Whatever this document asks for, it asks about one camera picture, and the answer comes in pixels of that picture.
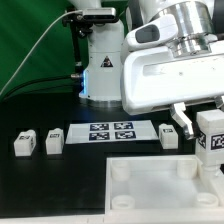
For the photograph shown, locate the white camera cable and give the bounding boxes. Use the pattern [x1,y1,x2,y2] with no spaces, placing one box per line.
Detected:
[0,9,84,97]

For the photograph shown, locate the black base cables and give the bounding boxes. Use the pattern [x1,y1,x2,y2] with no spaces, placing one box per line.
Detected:
[0,74,84,102]

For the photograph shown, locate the grey camera on stand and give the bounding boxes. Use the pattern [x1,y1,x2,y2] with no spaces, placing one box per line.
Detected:
[82,8,116,22]

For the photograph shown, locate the white square tabletop part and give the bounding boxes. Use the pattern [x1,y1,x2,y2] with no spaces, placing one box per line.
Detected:
[105,155,224,224]

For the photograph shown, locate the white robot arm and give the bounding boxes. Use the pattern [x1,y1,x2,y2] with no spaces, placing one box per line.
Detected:
[69,0,224,139]

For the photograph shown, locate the white sheet with markers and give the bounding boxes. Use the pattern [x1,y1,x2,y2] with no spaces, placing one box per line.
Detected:
[66,120,158,144]

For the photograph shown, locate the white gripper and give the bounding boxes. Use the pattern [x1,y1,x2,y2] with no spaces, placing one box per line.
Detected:
[121,41,224,140]

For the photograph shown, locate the black camera stand pole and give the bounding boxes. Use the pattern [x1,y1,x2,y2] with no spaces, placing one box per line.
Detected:
[62,11,92,79]

